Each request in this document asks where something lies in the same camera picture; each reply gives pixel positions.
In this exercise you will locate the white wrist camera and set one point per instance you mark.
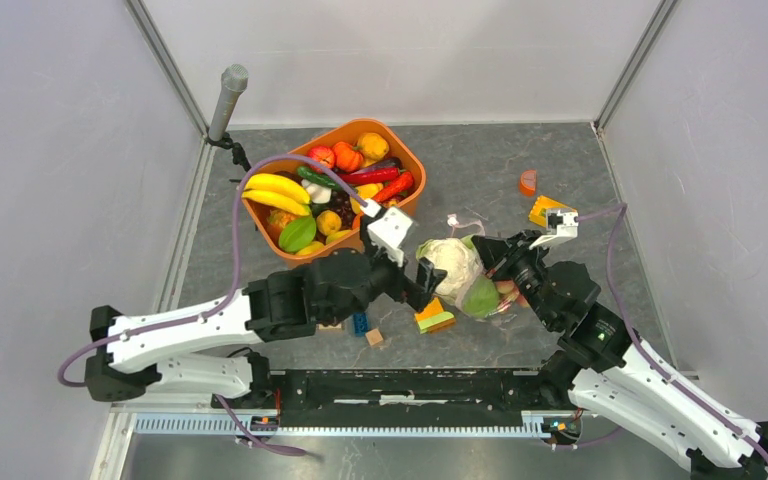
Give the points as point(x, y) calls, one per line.
point(388, 230)
point(561, 226)

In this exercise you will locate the clear zip top bag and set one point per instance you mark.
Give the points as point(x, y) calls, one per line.
point(473, 227)

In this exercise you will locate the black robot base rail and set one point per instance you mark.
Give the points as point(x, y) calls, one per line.
point(421, 398)

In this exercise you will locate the small tan wooden cube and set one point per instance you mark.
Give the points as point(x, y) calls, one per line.
point(374, 337)

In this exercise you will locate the orange toy carrot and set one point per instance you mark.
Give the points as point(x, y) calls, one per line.
point(402, 183)

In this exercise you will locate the green toy starfruit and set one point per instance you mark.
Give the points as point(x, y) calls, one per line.
point(297, 234)

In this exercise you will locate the green toy cucumber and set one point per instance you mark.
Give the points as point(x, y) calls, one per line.
point(327, 179)

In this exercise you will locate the yellow toy bell pepper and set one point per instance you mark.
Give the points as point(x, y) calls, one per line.
point(365, 192)

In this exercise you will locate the red lychee bunch toy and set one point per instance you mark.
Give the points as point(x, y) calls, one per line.
point(510, 295)

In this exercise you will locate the orange plastic tub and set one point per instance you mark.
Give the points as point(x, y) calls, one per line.
point(349, 132)

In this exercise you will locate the yellow toy lemon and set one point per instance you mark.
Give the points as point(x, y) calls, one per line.
point(328, 222)

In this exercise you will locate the red toy chili pepper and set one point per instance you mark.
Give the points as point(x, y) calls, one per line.
point(375, 176)

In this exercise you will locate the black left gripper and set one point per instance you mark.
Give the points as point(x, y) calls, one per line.
point(426, 282)

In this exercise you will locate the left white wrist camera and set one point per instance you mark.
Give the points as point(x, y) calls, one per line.
point(388, 230)

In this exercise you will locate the orange green layered toy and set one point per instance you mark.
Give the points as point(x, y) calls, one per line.
point(434, 318)

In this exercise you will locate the grey microphone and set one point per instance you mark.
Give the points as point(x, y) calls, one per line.
point(234, 81)

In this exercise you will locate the orange semicircle toy block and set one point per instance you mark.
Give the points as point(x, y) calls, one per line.
point(527, 183)

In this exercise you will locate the white toy cauliflower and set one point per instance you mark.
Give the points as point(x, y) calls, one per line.
point(459, 259)

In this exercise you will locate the yellow toy waffle block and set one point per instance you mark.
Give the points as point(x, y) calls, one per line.
point(543, 210)

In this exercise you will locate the red toy apple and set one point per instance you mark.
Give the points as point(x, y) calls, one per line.
point(323, 156)

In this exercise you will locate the green toy cabbage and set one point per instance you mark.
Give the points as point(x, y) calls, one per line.
point(480, 299)

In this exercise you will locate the purple toy eggplant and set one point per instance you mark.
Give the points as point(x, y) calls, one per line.
point(387, 163)

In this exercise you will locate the orange toy pumpkin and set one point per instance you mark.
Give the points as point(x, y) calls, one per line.
point(347, 157)

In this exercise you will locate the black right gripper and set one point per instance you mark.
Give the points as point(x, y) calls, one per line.
point(500, 254)

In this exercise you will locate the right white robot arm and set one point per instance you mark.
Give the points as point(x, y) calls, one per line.
point(607, 368)

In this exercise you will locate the yellow toy banana bunch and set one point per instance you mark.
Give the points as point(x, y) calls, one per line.
point(278, 192)

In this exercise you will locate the blue toy brick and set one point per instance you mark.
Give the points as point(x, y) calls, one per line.
point(360, 324)

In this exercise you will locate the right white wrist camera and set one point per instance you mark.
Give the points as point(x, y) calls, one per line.
point(561, 226)

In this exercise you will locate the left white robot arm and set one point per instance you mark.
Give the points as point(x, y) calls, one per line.
point(165, 353)

